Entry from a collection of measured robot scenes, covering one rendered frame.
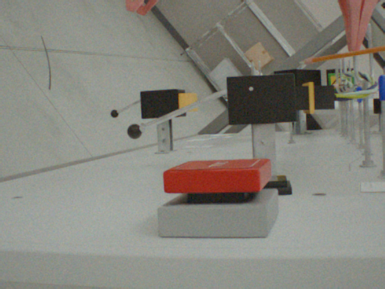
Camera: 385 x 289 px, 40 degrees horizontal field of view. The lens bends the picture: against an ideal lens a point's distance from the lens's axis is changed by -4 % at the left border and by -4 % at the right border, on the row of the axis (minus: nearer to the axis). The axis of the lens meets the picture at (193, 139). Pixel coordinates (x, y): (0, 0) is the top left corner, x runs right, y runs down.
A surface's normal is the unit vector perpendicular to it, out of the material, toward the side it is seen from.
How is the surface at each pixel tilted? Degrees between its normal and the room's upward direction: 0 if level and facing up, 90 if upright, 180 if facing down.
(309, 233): 54
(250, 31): 90
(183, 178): 90
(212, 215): 90
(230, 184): 90
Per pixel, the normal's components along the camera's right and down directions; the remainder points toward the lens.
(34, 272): -0.25, 0.07
